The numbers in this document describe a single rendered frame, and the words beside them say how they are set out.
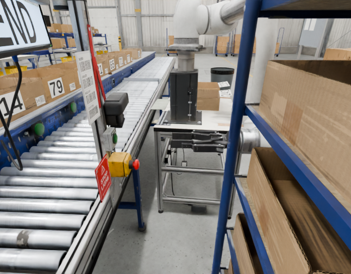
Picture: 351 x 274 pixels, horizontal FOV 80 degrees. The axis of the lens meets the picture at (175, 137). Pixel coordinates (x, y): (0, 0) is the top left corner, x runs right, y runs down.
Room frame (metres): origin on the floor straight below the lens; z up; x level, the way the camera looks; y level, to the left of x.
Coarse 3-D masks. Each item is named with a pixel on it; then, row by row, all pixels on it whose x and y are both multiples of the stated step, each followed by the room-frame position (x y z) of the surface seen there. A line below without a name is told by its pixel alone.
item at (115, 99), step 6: (108, 96) 0.72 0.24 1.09; (114, 96) 0.72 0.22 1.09; (120, 96) 0.72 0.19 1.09; (126, 96) 0.75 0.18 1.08; (108, 102) 0.68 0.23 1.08; (114, 102) 0.68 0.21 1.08; (120, 102) 0.69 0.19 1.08; (126, 102) 0.74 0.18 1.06; (108, 108) 0.67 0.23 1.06; (114, 108) 0.67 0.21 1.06; (120, 108) 0.68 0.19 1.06; (108, 114) 0.68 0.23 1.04; (114, 114) 0.68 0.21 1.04; (120, 114) 0.68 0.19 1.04; (120, 120) 0.70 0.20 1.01; (114, 126) 0.69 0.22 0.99; (120, 126) 0.69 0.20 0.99
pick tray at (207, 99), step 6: (198, 90) 1.85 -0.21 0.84; (204, 90) 1.84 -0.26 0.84; (210, 90) 1.83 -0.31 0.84; (216, 90) 1.83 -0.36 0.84; (198, 96) 1.85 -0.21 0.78; (204, 96) 1.84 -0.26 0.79; (210, 96) 1.83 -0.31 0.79; (216, 96) 1.82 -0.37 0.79; (198, 102) 1.57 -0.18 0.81; (204, 102) 1.56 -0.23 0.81; (210, 102) 1.56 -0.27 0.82; (216, 102) 1.55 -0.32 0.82; (198, 108) 1.57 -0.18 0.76; (204, 108) 1.57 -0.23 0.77; (210, 108) 1.56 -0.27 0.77; (216, 108) 1.55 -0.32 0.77
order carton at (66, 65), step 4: (56, 64) 1.97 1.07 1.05; (60, 64) 2.03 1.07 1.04; (64, 64) 2.09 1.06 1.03; (68, 64) 2.09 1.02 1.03; (72, 64) 2.09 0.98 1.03; (76, 64) 2.09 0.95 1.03; (72, 68) 1.69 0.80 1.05; (76, 68) 1.74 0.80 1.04; (76, 72) 1.73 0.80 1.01; (76, 76) 1.71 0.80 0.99; (76, 80) 1.70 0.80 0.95; (76, 84) 1.69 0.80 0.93; (80, 84) 1.76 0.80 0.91
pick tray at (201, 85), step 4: (200, 84) 2.18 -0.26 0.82; (204, 84) 2.17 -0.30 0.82; (208, 84) 2.17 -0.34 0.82; (212, 84) 2.16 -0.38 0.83; (216, 84) 2.16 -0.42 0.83; (200, 88) 1.90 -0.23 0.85; (204, 88) 1.90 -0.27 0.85; (208, 88) 1.89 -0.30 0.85; (212, 88) 1.89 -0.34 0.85; (216, 88) 1.89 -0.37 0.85
